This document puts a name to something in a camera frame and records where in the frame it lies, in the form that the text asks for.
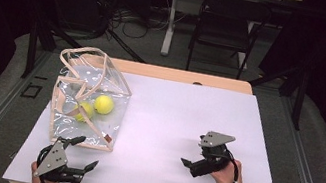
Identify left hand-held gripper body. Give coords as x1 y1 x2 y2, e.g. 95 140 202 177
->
32 135 90 183

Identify yellow tennis ball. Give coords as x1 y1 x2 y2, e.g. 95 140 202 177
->
73 100 97 125
91 93 116 117

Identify black chair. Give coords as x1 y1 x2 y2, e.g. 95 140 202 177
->
184 0 274 85

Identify black metal stand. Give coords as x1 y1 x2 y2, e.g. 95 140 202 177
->
19 10 63 84
241 53 313 132

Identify person's right hand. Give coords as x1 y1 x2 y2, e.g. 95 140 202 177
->
208 155 255 183

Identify clear tote bag beige trim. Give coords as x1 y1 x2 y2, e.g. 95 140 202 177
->
44 41 140 155

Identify wooden table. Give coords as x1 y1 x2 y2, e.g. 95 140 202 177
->
8 43 299 183

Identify light desk with white legs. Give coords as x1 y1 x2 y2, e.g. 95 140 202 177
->
140 0 304 79

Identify black floor cables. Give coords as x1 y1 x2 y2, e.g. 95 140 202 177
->
106 3 171 45

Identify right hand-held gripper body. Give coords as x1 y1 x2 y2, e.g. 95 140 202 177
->
188 128 237 183

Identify left hand-held gripper black cable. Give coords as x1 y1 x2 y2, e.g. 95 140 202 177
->
32 142 60 183

